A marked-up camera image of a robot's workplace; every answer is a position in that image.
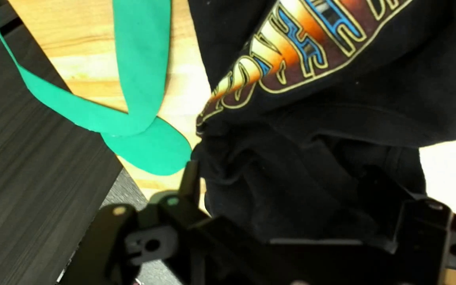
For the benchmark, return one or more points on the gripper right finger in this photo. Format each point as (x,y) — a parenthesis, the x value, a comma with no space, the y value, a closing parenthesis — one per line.
(422,233)

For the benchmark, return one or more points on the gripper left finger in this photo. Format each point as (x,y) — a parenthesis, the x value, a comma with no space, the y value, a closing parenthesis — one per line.
(109,241)

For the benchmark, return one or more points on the black printed t-shirt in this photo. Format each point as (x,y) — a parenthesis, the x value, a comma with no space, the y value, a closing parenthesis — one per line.
(315,158)

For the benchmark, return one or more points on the green fabric band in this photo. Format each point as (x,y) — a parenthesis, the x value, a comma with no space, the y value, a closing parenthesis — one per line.
(143,59)

